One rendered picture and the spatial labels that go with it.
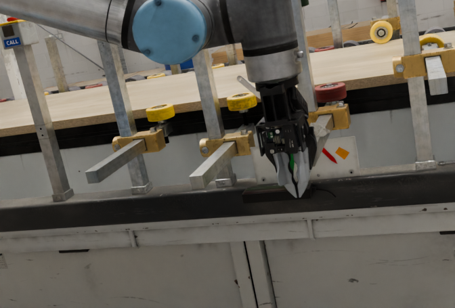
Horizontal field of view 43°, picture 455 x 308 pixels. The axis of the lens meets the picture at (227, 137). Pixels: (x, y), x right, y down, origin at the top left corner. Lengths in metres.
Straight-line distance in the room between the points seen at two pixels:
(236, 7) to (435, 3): 7.76
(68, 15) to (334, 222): 0.93
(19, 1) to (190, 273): 1.31
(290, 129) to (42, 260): 1.48
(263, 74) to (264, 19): 0.08
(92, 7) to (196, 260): 1.27
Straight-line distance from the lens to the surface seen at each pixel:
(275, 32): 0.89
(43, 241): 1.87
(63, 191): 1.73
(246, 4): 0.89
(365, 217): 1.49
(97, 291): 2.17
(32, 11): 0.84
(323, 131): 1.19
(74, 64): 9.57
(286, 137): 0.91
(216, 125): 1.45
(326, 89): 1.45
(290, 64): 0.91
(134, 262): 2.03
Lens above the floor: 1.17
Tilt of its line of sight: 13 degrees down
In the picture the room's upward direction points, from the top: 11 degrees counter-clockwise
